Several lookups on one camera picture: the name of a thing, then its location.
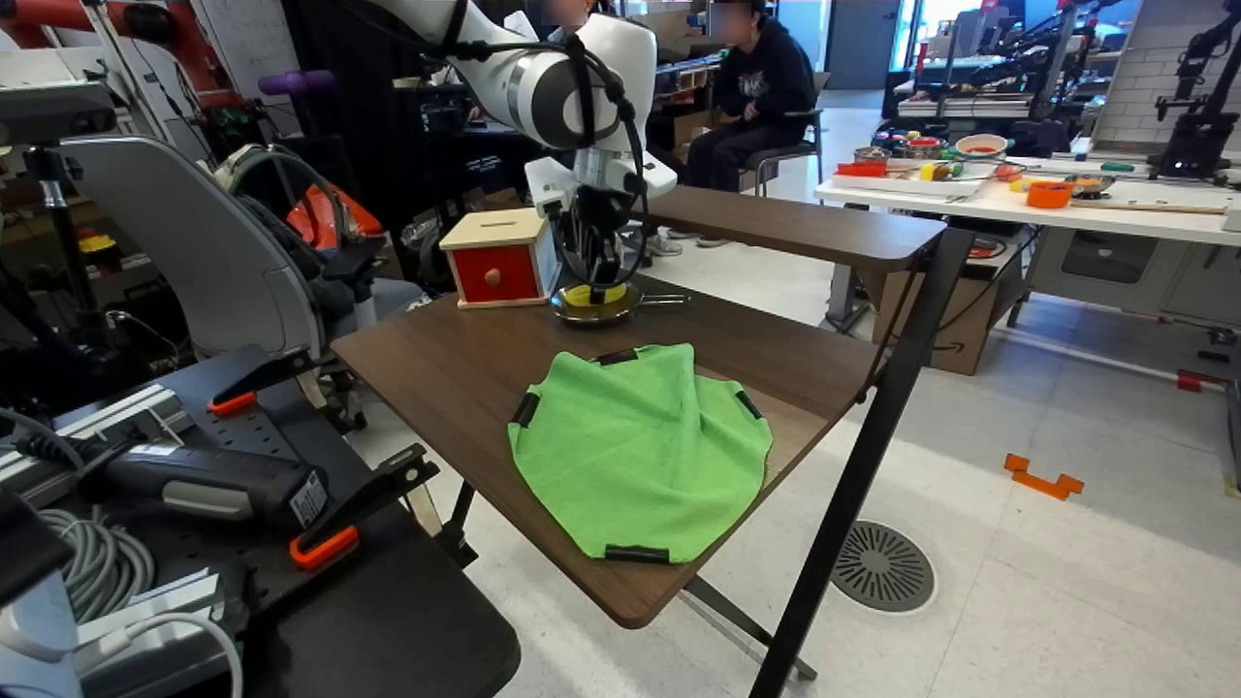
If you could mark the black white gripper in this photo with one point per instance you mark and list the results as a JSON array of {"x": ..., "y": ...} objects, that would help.
[{"x": 597, "y": 233}]

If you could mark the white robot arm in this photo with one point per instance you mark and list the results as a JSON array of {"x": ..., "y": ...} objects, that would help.
[{"x": 586, "y": 105}]

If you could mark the silver pan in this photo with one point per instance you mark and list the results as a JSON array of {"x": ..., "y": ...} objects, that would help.
[{"x": 641, "y": 299}]

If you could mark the red wooden box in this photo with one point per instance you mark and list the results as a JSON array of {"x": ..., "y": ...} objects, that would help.
[{"x": 497, "y": 257}]

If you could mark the person in black hoodie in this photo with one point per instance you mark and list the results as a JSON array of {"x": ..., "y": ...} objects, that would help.
[{"x": 760, "y": 97}]

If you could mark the green microfiber cloth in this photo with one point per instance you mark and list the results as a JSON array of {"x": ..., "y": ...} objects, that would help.
[{"x": 641, "y": 454}]

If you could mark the orange black backpack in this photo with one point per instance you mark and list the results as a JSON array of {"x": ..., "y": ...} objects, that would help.
[{"x": 321, "y": 225}]

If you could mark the grey chair back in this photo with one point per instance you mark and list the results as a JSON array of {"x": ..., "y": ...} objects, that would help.
[{"x": 229, "y": 275}]

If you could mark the black orange clamp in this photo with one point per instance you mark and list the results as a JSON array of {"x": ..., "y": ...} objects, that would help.
[{"x": 339, "y": 532}]

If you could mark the orange bowl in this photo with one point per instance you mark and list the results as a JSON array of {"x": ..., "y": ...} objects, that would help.
[{"x": 1047, "y": 194}]

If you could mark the round floor drain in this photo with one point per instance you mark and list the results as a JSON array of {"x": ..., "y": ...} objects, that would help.
[{"x": 880, "y": 566}]

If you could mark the black handheld tool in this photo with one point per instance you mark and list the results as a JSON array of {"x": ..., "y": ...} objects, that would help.
[{"x": 222, "y": 482}]

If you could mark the white work table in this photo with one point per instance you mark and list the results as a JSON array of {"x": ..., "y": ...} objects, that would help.
[{"x": 1107, "y": 199}]

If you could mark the black table leg frame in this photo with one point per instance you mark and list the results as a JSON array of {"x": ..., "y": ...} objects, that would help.
[{"x": 893, "y": 377}]

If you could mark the orange floor bracket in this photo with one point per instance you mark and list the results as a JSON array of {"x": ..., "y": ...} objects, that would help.
[{"x": 1055, "y": 485}]

